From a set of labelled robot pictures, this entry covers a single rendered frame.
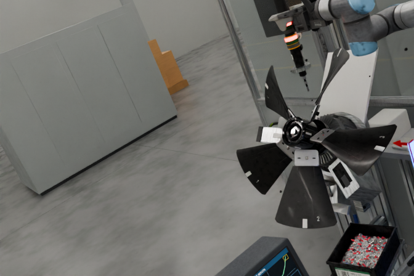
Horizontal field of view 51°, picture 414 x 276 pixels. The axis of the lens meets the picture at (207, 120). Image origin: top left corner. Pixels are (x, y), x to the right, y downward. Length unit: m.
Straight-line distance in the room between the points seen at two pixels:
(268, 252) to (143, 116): 6.32
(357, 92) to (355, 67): 0.11
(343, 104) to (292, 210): 0.53
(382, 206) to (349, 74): 0.64
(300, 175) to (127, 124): 5.63
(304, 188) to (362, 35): 0.63
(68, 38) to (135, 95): 1.36
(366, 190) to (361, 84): 0.47
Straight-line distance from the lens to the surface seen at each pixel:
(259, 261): 1.01
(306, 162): 1.70
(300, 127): 1.68
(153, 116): 7.34
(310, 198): 1.68
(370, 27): 1.36
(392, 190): 2.70
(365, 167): 1.49
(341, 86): 1.97
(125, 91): 7.13
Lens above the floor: 1.83
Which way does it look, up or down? 16 degrees down
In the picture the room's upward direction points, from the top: 22 degrees counter-clockwise
